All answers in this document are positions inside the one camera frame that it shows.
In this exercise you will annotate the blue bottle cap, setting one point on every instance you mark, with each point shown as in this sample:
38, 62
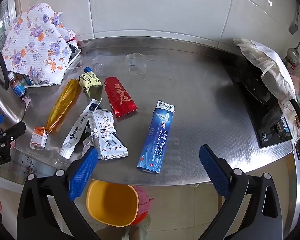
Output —
87, 69

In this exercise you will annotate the yellow trash bin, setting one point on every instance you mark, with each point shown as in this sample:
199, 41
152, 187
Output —
112, 204

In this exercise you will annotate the red bucket under bin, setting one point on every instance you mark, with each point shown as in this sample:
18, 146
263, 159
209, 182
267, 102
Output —
139, 218

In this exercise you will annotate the pink rag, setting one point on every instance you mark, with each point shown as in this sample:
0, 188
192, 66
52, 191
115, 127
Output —
145, 200

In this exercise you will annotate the blue toothpaste box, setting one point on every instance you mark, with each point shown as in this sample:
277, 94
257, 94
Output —
154, 148

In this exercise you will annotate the small orange white box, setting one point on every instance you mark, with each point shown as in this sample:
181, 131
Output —
39, 138

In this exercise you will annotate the red foil tea packet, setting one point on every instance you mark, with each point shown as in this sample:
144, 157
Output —
118, 97

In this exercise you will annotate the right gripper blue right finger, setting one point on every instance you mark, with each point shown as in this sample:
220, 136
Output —
217, 169

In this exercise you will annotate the metal ladle on wall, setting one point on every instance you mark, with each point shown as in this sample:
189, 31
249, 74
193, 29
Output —
293, 56

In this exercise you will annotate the amber cellophane wrapper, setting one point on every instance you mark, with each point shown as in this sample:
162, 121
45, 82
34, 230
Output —
65, 101

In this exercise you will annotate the floral dish cloth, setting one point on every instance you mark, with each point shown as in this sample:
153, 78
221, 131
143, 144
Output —
36, 45

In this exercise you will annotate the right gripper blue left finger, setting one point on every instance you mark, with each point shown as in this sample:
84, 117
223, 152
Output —
80, 171

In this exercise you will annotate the silver torn foil packet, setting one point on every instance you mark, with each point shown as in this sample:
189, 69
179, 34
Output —
103, 136

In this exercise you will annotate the gold green wrapper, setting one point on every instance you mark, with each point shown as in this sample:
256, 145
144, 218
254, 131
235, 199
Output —
91, 85

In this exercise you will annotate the metal spatula on wall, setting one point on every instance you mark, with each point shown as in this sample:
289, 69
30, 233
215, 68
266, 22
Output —
294, 26

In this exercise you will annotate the black gas stove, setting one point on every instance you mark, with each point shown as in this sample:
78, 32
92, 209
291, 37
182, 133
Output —
270, 125

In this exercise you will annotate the white ointment tube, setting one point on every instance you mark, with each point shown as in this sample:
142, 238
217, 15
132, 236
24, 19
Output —
77, 130

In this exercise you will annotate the stainless steel kettle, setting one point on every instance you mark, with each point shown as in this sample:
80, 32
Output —
12, 107

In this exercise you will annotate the clear plastic clamshell container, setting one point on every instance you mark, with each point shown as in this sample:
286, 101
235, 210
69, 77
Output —
110, 65

